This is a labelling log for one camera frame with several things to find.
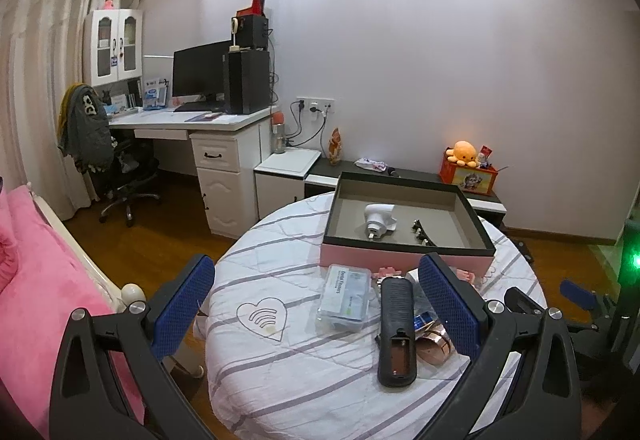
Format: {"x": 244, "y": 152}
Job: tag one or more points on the white computer desk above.
{"x": 225, "y": 151}

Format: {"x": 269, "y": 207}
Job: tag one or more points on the blue gum pack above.
{"x": 422, "y": 322}

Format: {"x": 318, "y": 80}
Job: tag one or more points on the black remote control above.
{"x": 397, "y": 338}

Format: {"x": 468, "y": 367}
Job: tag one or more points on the pink toy teeth clip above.
{"x": 386, "y": 272}

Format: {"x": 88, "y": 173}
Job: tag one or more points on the black flower hair clip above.
{"x": 421, "y": 235}

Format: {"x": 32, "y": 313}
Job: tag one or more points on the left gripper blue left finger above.
{"x": 88, "y": 400}

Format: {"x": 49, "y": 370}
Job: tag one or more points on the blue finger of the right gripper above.
{"x": 578, "y": 295}

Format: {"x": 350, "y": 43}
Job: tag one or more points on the clear plastic floss box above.
{"x": 344, "y": 301}

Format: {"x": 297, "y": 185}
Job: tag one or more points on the wall power outlet strip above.
{"x": 326, "y": 105}

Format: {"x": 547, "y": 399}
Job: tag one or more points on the black office chair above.
{"x": 133, "y": 168}

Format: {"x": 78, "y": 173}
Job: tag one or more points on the black computer monitor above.
{"x": 199, "y": 71}

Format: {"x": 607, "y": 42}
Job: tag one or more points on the white bed post knob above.
{"x": 132, "y": 293}

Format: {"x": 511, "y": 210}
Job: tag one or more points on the white striped quilt tablecloth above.
{"x": 275, "y": 372}

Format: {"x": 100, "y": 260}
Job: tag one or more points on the small figurine on stand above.
{"x": 335, "y": 147}

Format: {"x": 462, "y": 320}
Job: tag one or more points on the pink black storage box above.
{"x": 460, "y": 238}

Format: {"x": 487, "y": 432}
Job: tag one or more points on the orange lid water bottle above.
{"x": 278, "y": 132}

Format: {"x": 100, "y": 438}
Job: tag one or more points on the red toy box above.
{"x": 473, "y": 180}

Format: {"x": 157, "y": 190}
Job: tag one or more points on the black speaker box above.
{"x": 251, "y": 32}

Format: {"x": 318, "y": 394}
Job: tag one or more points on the grey jacket on chair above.
{"x": 83, "y": 132}

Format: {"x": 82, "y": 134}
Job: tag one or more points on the black computer tower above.
{"x": 246, "y": 81}

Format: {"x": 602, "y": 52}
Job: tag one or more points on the white plug night light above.
{"x": 379, "y": 220}

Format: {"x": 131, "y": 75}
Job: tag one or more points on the rose gold metal cup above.
{"x": 434, "y": 346}

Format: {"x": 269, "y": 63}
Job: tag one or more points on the pink bed blanket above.
{"x": 42, "y": 282}

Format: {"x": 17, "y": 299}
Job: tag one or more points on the orange octopus plush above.
{"x": 462, "y": 154}

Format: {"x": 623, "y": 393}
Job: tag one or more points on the white curtain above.
{"x": 42, "y": 46}

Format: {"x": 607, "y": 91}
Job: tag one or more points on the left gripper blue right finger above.
{"x": 485, "y": 332}

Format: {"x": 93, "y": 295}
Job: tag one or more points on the white wall cabinet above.
{"x": 113, "y": 46}

